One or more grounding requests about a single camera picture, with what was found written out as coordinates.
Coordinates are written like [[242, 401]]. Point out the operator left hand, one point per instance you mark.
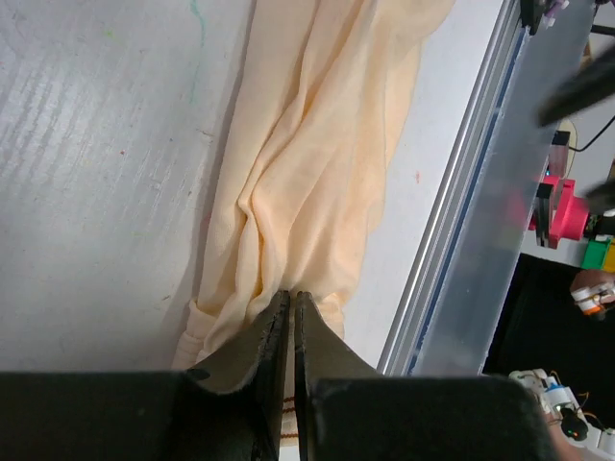
[[593, 292]]

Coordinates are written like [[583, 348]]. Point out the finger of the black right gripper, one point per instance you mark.
[[592, 84], [601, 197]]

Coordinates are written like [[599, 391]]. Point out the aluminium table frame rail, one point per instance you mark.
[[455, 292]]

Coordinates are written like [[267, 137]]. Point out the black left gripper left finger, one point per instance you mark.
[[227, 407]]

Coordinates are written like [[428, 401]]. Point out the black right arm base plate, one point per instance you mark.
[[531, 14]]

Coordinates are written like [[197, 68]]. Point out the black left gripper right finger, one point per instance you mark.
[[346, 410]]

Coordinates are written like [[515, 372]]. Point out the beige underwear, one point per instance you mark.
[[323, 99]]

